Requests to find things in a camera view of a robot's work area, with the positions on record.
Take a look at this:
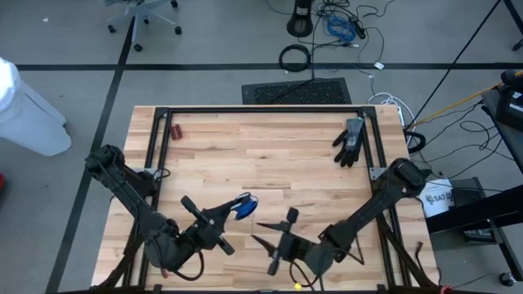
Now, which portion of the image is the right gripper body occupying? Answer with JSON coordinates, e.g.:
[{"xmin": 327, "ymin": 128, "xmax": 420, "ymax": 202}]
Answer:
[{"xmin": 267, "ymin": 207, "xmax": 318, "ymax": 277}]

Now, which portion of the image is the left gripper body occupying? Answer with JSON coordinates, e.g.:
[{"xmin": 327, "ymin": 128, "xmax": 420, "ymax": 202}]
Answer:
[{"xmin": 181, "ymin": 195, "xmax": 236, "ymax": 256}]

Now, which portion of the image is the blue cord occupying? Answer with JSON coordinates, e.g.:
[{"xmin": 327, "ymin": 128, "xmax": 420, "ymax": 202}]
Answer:
[{"xmin": 233, "ymin": 195, "xmax": 260, "ymax": 221}]

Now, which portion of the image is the black work glove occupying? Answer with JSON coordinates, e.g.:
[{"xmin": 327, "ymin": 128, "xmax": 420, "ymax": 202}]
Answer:
[{"xmin": 332, "ymin": 117, "xmax": 365, "ymax": 168}]

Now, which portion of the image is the black floor mat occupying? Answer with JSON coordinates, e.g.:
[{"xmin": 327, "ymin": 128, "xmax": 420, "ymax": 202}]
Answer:
[{"xmin": 241, "ymin": 77, "xmax": 353, "ymax": 105}]

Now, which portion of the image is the black desk base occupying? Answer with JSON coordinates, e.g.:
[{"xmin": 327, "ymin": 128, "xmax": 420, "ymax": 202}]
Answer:
[{"xmin": 424, "ymin": 184, "xmax": 523, "ymax": 234}]

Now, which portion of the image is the black stand base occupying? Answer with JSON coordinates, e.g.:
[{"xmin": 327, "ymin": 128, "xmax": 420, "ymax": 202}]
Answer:
[{"xmin": 286, "ymin": 0, "xmax": 315, "ymax": 38}]

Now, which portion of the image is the black caster wheel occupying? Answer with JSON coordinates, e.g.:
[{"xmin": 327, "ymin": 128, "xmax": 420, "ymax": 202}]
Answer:
[{"xmin": 498, "ymin": 271, "xmax": 517, "ymax": 288}]

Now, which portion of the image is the white trash bin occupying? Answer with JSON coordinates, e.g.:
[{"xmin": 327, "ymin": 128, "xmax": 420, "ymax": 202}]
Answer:
[{"xmin": 0, "ymin": 56, "xmax": 73, "ymax": 158}]

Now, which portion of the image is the black power strip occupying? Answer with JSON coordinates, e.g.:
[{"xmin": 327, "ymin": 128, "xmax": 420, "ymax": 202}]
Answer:
[{"xmin": 349, "ymin": 16, "xmax": 367, "ymax": 40}]

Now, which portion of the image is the black electronic equipment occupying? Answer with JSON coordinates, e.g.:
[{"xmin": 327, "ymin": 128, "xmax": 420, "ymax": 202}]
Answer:
[{"xmin": 500, "ymin": 69, "xmax": 523, "ymax": 131}]

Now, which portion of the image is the black aluminium table frame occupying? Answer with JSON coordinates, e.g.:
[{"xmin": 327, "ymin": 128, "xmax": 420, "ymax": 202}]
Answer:
[{"xmin": 97, "ymin": 105, "xmax": 440, "ymax": 294}]

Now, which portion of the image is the black loose cable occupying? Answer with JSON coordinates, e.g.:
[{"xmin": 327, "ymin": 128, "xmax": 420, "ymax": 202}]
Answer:
[{"xmin": 413, "ymin": 240, "xmax": 426, "ymax": 273}]

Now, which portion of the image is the black coiled cable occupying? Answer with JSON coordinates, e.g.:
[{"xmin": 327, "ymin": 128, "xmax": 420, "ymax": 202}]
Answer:
[{"xmin": 279, "ymin": 43, "xmax": 312, "ymax": 74}]

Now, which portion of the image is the thick black cable loop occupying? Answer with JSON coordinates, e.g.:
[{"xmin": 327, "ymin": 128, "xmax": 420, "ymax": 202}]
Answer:
[{"xmin": 405, "ymin": 129, "xmax": 427, "ymax": 155}]

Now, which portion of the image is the white cable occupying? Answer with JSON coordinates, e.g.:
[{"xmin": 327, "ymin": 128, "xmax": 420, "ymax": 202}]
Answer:
[{"xmin": 366, "ymin": 91, "xmax": 417, "ymax": 148}]

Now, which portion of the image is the blue coiled floor cable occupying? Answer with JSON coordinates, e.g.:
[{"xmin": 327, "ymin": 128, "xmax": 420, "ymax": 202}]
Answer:
[{"xmin": 325, "ymin": 15, "xmax": 358, "ymax": 43}]

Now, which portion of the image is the thick yellow cable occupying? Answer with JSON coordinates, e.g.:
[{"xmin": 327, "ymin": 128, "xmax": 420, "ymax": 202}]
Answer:
[{"xmin": 408, "ymin": 69, "xmax": 523, "ymax": 128}]

